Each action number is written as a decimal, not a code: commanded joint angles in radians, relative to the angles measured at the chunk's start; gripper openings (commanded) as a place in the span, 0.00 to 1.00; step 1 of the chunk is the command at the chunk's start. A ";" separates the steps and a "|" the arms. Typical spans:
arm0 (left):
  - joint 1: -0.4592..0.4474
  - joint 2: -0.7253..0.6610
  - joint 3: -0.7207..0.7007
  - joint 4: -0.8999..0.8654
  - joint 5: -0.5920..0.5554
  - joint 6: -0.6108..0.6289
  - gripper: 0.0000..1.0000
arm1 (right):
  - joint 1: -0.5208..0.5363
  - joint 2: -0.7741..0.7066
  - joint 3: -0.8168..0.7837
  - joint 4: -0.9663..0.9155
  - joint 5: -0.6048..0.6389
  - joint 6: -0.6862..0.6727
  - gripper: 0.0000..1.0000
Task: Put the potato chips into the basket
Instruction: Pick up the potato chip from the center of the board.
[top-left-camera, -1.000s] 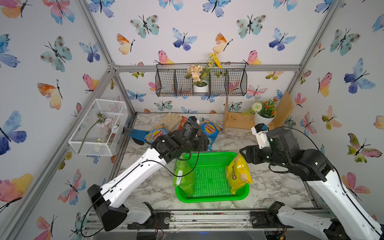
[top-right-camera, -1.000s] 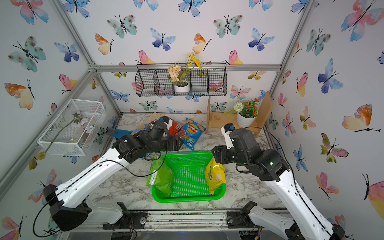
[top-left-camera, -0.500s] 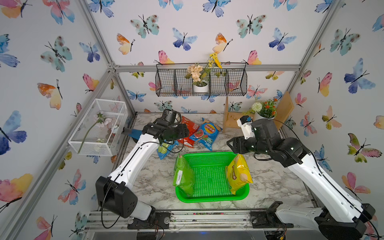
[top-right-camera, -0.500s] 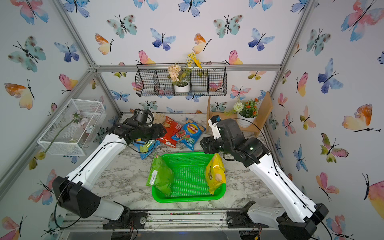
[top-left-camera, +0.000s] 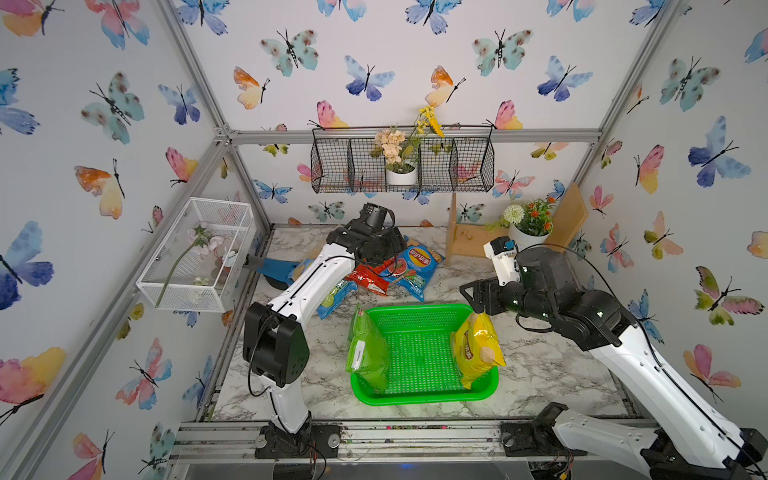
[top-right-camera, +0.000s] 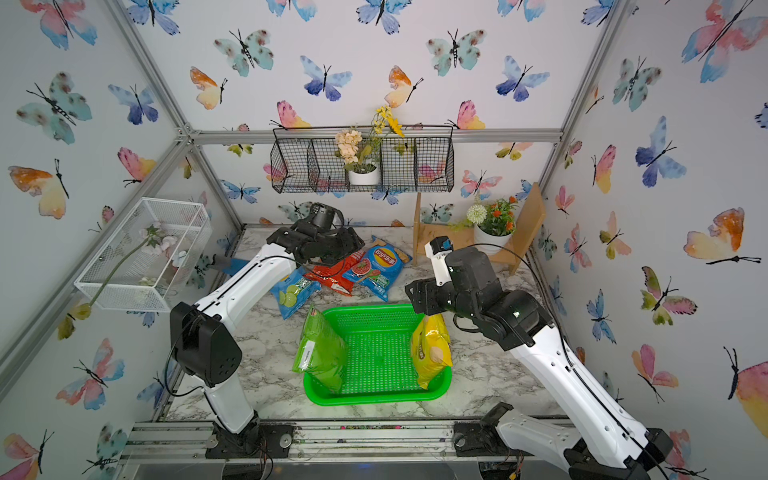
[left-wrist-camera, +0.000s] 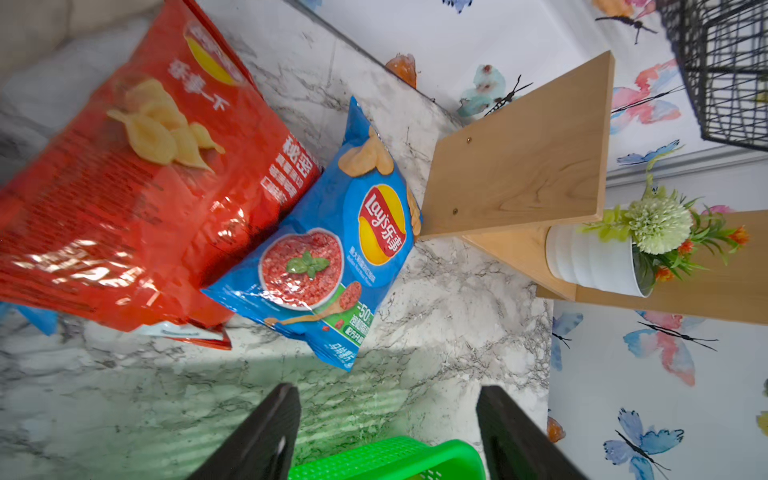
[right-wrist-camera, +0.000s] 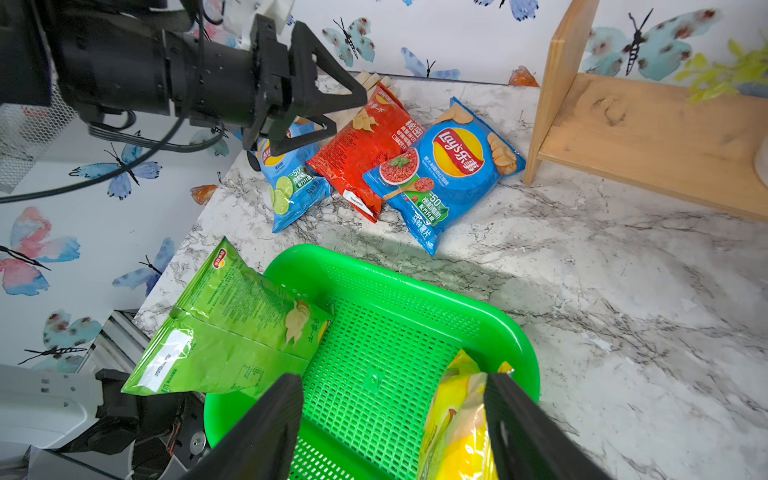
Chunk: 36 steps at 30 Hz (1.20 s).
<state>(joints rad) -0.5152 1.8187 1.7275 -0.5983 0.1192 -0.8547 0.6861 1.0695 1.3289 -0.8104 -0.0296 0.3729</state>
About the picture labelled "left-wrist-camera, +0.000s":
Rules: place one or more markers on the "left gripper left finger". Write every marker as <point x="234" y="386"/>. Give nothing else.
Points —
<point x="262" y="447"/>

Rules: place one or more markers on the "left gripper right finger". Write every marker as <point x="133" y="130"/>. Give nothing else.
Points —
<point x="514" y="446"/>

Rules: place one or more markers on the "blue tomato chip bag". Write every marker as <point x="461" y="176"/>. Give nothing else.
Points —
<point x="331" y="262"/>

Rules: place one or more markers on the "blue lime chip bag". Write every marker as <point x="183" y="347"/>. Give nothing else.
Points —
<point x="44" y="320"/>

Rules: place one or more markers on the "green plastic basket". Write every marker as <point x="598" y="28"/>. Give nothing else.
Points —
<point x="397" y="458"/>

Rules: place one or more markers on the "white pot green plant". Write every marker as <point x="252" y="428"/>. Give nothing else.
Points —
<point x="635" y="246"/>

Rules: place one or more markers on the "wooden corner shelf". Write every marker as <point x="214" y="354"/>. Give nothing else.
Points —
<point x="506" y="183"/>

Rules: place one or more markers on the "red chip bag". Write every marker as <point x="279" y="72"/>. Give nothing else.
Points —
<point x="172" y="173"/>

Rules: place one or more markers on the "black wire wall basket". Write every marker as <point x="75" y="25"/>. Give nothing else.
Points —
<point x="721" y="52"/>

